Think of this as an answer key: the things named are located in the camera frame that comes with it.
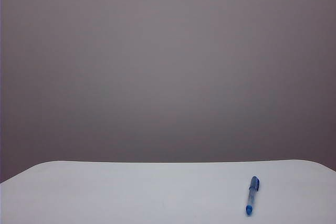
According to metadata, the blue translucent ballpoint pen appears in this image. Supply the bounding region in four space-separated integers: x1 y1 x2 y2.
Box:
245 186 257 216

